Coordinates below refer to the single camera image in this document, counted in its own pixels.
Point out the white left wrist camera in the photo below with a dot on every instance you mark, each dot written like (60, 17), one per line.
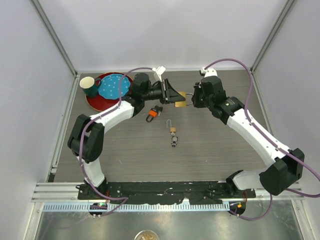
(157, 72)

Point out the aluminium frame rail front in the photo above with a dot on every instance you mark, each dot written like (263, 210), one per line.
(55, 192)

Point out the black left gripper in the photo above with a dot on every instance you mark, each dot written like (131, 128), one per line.
(170, 94)

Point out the round metal object bottom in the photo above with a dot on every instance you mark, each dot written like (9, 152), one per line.
(146, 235)

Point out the orange black padlock with keys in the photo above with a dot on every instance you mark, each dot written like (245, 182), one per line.
(153, 113)

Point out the slotted blue-white cable duct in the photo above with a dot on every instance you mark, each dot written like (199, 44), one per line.
(93, 207)

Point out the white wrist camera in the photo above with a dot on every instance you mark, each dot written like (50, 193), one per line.
(208, 72)
(157, 72)

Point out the blue dotted plate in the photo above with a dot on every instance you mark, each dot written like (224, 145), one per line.
(111, 88)

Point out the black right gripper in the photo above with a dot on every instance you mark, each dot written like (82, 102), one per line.
(196, 89)

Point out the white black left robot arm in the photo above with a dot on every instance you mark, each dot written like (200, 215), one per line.
(87, 136)

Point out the dark green mug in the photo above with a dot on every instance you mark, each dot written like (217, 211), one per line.
(90, 86)

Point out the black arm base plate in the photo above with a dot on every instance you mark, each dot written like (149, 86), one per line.
(174, 192)

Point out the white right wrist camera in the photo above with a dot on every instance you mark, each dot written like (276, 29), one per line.
(208, 72)

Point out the large brass padlock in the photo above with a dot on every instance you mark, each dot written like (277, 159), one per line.
(187, 99)

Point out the small brass long-shackle padlock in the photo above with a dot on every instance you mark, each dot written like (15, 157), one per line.
(171, 128)

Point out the red round tray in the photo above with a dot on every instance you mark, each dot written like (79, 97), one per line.
(99, 103)

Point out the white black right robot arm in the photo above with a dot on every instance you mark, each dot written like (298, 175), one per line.
(280, 171)

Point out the keys on small padlock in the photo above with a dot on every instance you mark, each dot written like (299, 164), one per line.
(174, 140)

